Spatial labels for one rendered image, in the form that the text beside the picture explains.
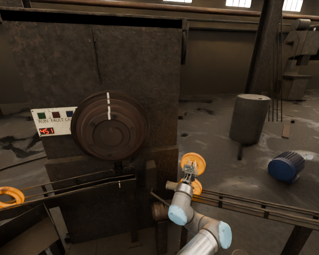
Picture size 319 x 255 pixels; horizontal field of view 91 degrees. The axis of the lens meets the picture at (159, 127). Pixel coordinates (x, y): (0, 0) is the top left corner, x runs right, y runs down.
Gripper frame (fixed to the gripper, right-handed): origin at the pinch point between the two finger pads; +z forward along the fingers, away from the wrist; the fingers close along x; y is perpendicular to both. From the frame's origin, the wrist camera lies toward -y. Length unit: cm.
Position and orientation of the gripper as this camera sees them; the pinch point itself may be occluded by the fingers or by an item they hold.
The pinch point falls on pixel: (193, 161)
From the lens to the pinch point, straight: 103.5
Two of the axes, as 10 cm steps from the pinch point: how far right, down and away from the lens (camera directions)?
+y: -1.0, -7.8, -6.1
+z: 3.7, -6.0, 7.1
